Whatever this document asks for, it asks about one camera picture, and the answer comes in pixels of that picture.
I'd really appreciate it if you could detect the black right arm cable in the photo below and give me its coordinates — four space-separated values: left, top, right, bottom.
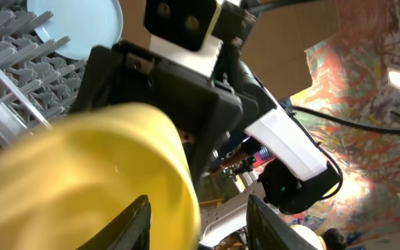
248 0 400 202

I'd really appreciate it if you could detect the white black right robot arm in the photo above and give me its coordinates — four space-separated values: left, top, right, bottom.
71 0 342 215

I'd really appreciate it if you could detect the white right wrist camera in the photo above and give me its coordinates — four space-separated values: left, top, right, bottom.
144 0 222 76

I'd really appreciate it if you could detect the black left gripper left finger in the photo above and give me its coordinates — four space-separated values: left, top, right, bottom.
78 195 151 250

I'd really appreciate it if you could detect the grey dishwasher rack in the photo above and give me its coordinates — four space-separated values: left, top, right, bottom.
0 1 86 146

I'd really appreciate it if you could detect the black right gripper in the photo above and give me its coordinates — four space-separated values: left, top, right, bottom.
70 40 243 181

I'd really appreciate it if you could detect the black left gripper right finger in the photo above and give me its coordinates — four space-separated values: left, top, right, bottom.
247 194 320 250

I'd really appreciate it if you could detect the yellow cup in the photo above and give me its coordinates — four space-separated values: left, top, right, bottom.
0 103 201 249

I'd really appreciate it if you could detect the light blue plate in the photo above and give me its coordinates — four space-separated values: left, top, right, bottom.
26 0 123 60

